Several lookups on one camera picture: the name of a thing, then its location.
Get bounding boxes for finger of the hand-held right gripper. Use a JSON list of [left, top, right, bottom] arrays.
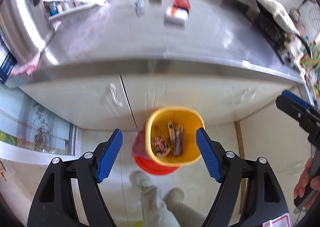
[[276, 90, 320, 142]]

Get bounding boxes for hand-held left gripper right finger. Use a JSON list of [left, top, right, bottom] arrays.
[[195, 127, 288, 227]]

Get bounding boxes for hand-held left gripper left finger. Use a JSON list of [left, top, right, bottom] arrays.
[[27, 129, 123, 227]]

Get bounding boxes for dark striped wrapper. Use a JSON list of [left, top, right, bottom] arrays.
[[174, 124, 185, 156]]

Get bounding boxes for yellow plastic bin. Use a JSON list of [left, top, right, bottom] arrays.
[[145, 106, 205, 167]]

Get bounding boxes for person's right hand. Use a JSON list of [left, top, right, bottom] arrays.
[[294, 158, 313, 199]]

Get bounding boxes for red bucket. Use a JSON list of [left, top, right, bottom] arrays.
[[132, 128, 181, 175]]

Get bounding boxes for pile of colourful toys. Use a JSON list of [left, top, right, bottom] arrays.
[[299, 39, 320, 100]]

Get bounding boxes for person's trouser leg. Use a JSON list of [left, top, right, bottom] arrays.
[[140, 184, 184, 227]]

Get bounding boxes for black bag with clutter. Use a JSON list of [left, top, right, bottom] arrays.
[[254, 0, 313, 67]]

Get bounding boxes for pale crumpled cloth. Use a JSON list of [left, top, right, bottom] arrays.
[[260, 0, 300, 35]]

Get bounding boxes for pink cloth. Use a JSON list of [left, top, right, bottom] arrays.
[[11, 54, 41, 77]]

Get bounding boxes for dark blue labelled can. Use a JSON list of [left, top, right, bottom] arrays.
[[0, 35, 15, 85]]

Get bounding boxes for orange white medicine box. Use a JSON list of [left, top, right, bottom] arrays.
[[164, 6, 188, 26]]

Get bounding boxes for white rack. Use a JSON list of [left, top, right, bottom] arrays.
[[46, 2, 94, 20]]

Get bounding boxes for red snack packet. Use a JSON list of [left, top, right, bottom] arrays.
[[172, 0, 191, 11]]

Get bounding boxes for blue toothpaste box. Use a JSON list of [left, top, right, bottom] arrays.
[[134, 0, 145, 16]]

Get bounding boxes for row of small bottles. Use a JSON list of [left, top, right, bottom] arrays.
[[57, 0, 84, 11]]

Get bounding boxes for steel kettle with black handle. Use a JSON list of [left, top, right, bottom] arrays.
[[0, 0, 56, 65]]

